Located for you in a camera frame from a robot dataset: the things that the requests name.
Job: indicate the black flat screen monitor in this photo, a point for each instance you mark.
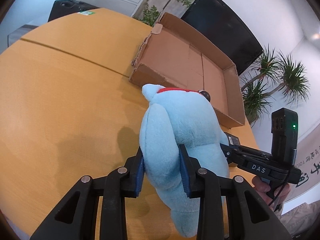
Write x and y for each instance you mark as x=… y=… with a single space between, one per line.
x=225 y=29

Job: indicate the green sticker label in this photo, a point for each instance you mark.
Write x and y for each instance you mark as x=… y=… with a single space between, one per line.
x=86 y=13

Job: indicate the shallow brown cardboard box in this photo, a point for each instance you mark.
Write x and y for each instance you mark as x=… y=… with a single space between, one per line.
x=175 y=54

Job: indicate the black camera box green light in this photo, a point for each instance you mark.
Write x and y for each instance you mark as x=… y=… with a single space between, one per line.
x=284 y=136

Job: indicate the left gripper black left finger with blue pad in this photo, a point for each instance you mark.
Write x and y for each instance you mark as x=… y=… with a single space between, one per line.
x=75 y=215

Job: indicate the spiky green potted plant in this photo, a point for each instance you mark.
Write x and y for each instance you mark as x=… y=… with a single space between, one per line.
x=272 y=72

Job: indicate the light blue plush toy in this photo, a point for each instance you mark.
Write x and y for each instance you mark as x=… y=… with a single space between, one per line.
x=179 y=117

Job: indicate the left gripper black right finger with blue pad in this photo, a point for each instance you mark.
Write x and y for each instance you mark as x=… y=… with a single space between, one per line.
x=248 y=215

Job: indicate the toilet sign curtain banner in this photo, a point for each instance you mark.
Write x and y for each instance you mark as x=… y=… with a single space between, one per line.
x=308 y=162

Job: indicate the person's right hand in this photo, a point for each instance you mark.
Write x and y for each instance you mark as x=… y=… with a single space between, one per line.
x=262 y=188

